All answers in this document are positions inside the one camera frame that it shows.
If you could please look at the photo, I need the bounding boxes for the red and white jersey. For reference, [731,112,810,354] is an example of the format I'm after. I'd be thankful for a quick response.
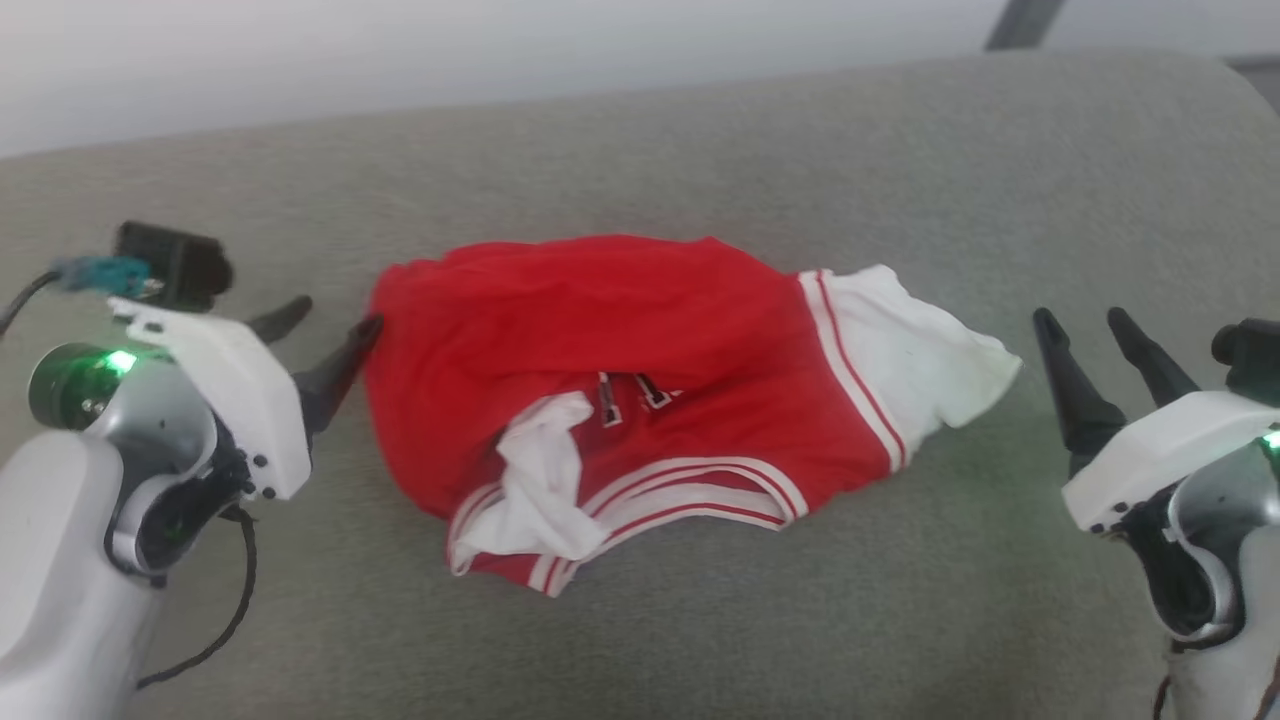
[363,235,1023,599]

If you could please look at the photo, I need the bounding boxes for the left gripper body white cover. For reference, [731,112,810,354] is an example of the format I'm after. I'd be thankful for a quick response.
[108,295,314,503]

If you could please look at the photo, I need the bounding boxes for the grey fabric sofa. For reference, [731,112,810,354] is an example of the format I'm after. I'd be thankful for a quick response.
[0,50,1280,720]

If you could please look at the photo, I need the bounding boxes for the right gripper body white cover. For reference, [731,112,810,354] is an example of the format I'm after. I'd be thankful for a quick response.
[1062,390,1280,533]

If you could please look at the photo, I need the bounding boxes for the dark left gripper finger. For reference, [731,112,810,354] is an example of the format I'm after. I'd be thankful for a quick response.
[293,316,384,433]
[248,295,313,344]

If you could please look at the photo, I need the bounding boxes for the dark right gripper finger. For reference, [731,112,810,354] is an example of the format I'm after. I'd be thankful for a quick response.
[1033,308,1127,479]
[1107,307,1201,409]

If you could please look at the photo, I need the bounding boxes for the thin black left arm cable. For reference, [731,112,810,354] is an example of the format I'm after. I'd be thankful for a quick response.
[135,503,260,693]

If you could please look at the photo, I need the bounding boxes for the grey slanted metal bar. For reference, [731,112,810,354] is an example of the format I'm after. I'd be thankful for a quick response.
[985,0,1067,52]

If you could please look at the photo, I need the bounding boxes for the black cable with teal plug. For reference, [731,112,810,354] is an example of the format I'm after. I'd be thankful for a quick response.
[0,255,153,339]

